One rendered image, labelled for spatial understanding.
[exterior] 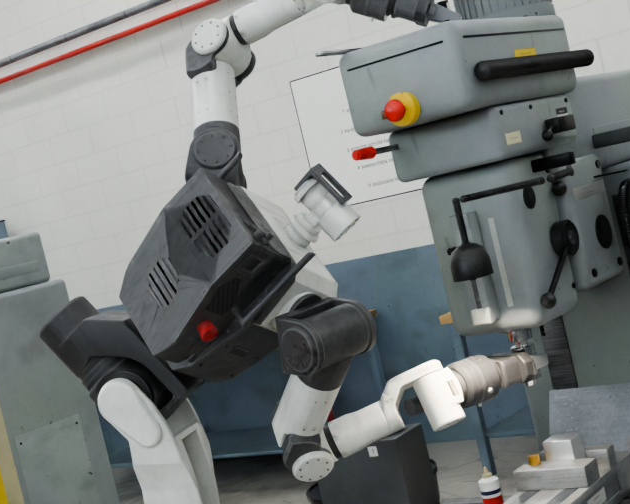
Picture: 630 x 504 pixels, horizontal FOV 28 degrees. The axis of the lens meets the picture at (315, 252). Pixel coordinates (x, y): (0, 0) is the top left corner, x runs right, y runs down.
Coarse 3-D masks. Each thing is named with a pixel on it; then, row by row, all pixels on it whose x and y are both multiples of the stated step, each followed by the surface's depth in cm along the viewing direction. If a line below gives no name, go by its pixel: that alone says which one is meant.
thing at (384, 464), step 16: (400, 432) 264; (416, 432) 266; (368, 448) 263; (384, 448) 261; (400, 448) 260; (416, 448) 265; (336, 464) 268; (352, 464) 266; (368, 464) 264; (384, 464) 261; (400, 464) 259; (416, 464) 264; (320, 480) 271; (336, 480) 269; (352, 480) 266; (368, 480) 264; (384, 480) 262; (400, 480) 260; (416, 480) 263; (432, 480) 268; (336, 496) 269; (352, 496) 267; (368, 496) 265; (384, 496) 263; (400, 496) 261; (416, 496) 262; (432, 496) 267
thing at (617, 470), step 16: (592, 448) 244; (608, 448) 242; (608, 464) 242; (624, 464) 247; (608, 480) 240; (624, 480) 245; (512, 496) 239; (528, 496) 236; (544, 496) 234; (560, 496) 231; (576, 496) 229; (592, 496) 234; (608, 496) 239; (624, 496) 244
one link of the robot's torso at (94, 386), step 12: (120, 360) 232; (132, 360) 232; (108, 372) 231; (120, 372) 230; (132, 372) 230; (144, 372) 232; (96, 384) 231; (144, 384) 230; (156, 384) 232; (96, 396) 232; (156, 396) 231; (168, 396) 234
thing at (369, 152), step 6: (396, 144) 239; (354, 150) 228; (360, 150) 228; (366, 150) 229; (372, 150) 230; (378, 150) 233; (384, 150) 235; (390, 150) 236; (354, 156) 228; (360, 156) 228; (366, 156) 229; (372, 156) 231
